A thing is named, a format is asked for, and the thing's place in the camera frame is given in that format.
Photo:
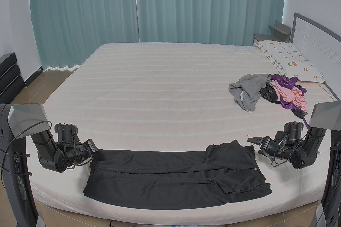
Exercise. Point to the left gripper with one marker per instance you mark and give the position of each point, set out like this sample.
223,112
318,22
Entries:
87,151

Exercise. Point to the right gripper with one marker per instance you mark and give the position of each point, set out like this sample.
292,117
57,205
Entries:
271,148

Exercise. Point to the black T-shirt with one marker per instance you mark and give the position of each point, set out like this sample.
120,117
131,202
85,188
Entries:
173,175

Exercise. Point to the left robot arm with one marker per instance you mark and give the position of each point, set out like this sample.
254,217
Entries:
45,146

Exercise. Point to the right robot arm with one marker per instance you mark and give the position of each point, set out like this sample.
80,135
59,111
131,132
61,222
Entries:
311,146

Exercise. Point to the pile of clothes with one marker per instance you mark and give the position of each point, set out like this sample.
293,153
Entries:
290,94

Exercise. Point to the bed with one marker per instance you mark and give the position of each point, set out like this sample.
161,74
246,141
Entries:
159,82

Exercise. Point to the grey garment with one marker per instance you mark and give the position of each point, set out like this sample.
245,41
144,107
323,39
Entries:
250,90

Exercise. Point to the white printed pillow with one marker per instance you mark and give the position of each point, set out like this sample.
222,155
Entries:
290,61

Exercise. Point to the black chest of drawers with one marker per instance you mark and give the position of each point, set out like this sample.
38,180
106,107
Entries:
9,77

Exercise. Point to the grey bedside table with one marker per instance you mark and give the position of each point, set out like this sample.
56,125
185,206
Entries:
277,31

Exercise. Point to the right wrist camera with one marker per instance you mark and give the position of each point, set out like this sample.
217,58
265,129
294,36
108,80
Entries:
280,136

